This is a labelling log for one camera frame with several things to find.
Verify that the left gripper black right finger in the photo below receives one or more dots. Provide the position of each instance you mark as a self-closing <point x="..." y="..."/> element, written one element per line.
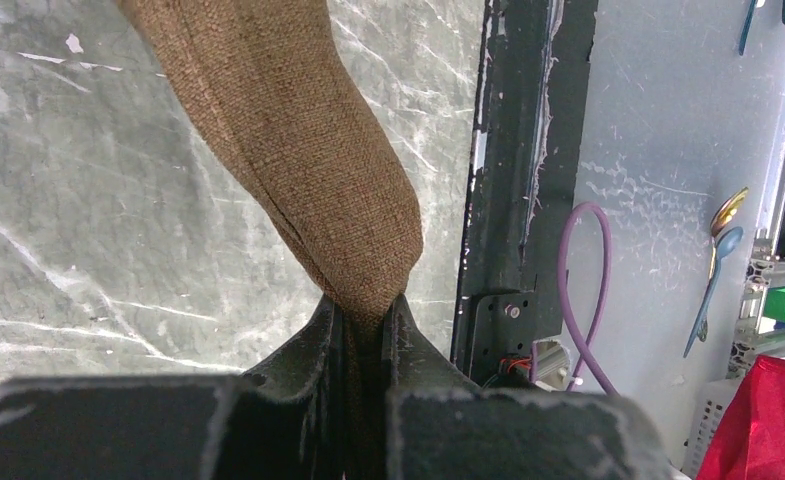
<point x="441" y="425"/>

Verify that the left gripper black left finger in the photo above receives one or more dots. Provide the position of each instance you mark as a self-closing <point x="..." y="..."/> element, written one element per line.
<point x="282" y="419"/>

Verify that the brown cloth napkin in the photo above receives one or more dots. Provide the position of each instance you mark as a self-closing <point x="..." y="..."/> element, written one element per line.
<point x="264" y="86"/>

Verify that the red cloth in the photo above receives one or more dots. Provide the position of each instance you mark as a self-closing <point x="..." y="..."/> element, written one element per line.
<point x="750" y="440"/>

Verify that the blue spoon on floor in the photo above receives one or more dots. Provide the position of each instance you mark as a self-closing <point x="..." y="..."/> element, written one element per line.
<point x="724" y="245"/>

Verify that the gold spoon on floor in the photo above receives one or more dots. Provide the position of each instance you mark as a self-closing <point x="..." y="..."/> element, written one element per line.
<point x="721" y="219"/>

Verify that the aluminium extrusion post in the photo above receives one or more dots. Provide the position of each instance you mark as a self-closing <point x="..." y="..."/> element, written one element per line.
<point x="760" y="326"/>

